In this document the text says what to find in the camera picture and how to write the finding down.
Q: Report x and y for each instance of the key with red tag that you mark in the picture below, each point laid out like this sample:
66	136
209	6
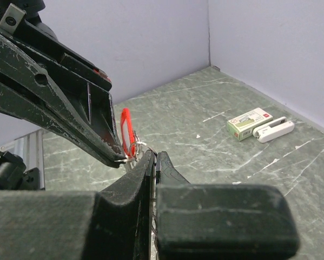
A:
127	133

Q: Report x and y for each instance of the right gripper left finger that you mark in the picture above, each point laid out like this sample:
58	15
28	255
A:
114	223

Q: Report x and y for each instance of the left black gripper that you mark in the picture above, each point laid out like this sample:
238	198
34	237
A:
45	83

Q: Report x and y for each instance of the metal disc with keyrings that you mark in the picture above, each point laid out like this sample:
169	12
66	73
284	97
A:
131	162

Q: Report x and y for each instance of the white stapler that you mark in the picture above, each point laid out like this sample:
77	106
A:
273	129

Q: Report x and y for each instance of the white staple box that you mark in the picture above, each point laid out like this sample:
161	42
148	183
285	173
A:
242	126

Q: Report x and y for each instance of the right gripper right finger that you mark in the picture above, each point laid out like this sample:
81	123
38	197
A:
220	221

